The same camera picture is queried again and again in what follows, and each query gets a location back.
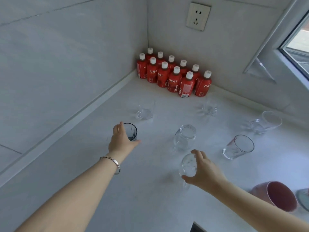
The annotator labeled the clear jar glass with handle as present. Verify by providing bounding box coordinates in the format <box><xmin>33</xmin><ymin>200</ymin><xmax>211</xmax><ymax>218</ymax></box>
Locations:
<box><xmin>173</xmin><ymin>124</ymin><xmax>197</xmax><ymax>152</ymax></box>

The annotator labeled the person's left hand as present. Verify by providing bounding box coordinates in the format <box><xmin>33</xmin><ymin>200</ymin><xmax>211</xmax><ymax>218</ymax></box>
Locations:
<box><xmin>108</xmin><ymin>121</ymin><xmax>142</xmax><ymax>165</ymax></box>

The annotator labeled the silver bracelet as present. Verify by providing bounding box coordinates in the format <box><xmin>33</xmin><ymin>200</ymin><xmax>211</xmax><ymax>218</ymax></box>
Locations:
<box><xmin>99</xmin><ymin>156</ymin><xmax>121</xmax><ymax>175</ymax></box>

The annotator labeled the white table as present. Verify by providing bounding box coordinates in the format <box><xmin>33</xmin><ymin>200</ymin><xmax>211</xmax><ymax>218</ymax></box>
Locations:
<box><xmin>0</xmin><ymin>73</ymin><xmax>309</xmax><ymax>232</ymax></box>

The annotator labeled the person's left forearm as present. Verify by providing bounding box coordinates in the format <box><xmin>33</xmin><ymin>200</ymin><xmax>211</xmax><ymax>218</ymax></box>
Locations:
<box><xmin>14</xmin><ymin>157</ymin><xmax>120</xmax><ymax>232</ymax></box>

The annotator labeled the person's right hand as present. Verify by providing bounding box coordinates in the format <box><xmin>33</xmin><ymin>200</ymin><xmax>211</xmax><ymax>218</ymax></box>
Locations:
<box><xmin>181</xmin><ymin>149</ymin><xmax>228</xmax><ymax>194</ymax></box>

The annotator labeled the clear glass red print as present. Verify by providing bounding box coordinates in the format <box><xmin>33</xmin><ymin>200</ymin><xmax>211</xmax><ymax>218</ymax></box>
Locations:
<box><xmin>222</xmin><ymin>134</ymin><xmax>255</xmax><ymax>160</ymax></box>

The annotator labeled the dark grey ribbed glass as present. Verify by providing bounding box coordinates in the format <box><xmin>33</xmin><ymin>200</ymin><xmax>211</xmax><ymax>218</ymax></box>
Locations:
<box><xmin>122</xmin><ymin>122</ymin><xmax>138</xmax><ymax>142</ymax></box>

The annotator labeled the person's right forearm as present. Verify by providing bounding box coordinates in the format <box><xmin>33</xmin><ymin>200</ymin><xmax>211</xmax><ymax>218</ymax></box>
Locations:
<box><xmin>217</xmin><ymin>180</ymin><xmax>309</xmax><ymax>232</ymax></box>

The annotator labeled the white window sash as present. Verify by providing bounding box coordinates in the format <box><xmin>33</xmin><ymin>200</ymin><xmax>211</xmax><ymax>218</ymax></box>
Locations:
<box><xmin>242</xmin><ymin>0</ymin><xmax>309</xmax><ymax>91</ymax></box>

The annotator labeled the white wall socket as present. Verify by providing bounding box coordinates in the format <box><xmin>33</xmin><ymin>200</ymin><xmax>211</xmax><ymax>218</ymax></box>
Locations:
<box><xmin>186</xmin><ymin>2</ymin><xmax>212</xmax><ymax>32</ymax></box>

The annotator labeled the row of red drink bottles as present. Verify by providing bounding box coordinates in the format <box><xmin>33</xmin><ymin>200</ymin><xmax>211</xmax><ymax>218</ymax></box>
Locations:
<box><xmin>136</xmin><ymin>47</ymin><xmax>213</xmax><ymax>99</ymax></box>

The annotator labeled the pink ceramic mug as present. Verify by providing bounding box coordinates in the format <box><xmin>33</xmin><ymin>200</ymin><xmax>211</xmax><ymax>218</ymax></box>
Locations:
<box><xmin>248</xmin><ymin>181</ymin><xmax>298</xmax><ymax>212</ymax></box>

